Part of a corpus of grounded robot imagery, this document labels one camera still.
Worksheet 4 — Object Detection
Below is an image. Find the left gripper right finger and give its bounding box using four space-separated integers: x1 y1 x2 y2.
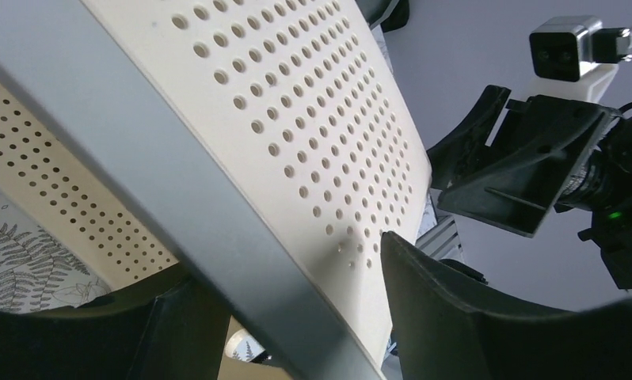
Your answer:
380 232 632 379

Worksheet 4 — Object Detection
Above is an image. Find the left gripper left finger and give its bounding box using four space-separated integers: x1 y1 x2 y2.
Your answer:
0 272 230 379

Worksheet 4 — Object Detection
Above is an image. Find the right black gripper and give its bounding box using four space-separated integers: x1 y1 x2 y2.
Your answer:
426 85 616 238

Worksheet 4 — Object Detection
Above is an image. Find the cream perforated plastic basket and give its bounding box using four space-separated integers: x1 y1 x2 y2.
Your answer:
0 1 431 379

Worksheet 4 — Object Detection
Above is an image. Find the floral patterned table mat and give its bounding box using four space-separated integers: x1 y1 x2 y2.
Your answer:
0 192 110 314

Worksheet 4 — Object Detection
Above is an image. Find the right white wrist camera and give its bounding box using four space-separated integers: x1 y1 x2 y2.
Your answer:
525 15 632 103

